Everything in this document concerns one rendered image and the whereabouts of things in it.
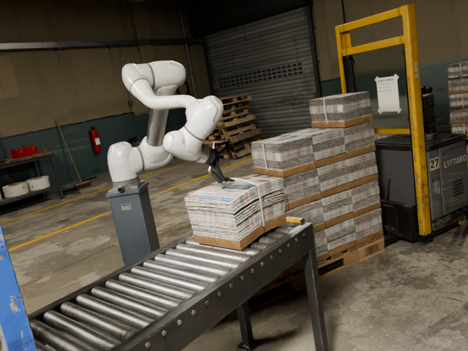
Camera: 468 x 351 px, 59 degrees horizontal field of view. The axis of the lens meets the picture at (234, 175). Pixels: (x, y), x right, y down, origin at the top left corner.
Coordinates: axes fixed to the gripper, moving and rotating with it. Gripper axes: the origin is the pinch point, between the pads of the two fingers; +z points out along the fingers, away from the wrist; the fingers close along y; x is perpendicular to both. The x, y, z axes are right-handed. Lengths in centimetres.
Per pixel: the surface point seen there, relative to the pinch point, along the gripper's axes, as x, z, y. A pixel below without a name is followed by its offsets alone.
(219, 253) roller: 7.0, -7.7, 41.2
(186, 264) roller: 0, -19, 48
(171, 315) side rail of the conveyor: 27, -48, 61
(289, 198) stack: -29, 96, 0
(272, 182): 15.9, 11.2, 5.4
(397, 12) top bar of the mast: 17, 132, -149
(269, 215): 15.3, 13.2, 20.6
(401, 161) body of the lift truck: 5, 204, -54
